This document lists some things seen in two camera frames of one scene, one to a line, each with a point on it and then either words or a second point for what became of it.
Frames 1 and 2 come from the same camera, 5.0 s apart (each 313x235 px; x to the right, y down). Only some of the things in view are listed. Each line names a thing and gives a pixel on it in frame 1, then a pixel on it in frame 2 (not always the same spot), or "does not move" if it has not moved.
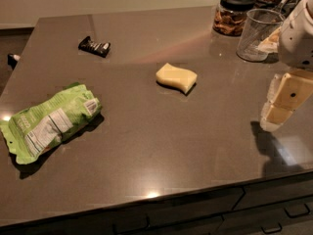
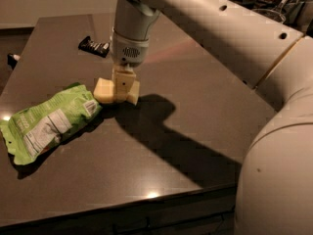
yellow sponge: [177, 77] -> [104, 91]
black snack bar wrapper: [95, 47] does not move
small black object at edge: [12, 60] does not move
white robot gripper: [297, 39] -> [128, 51]
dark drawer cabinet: [283, 207] does not move
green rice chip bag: [29, 130] does not move
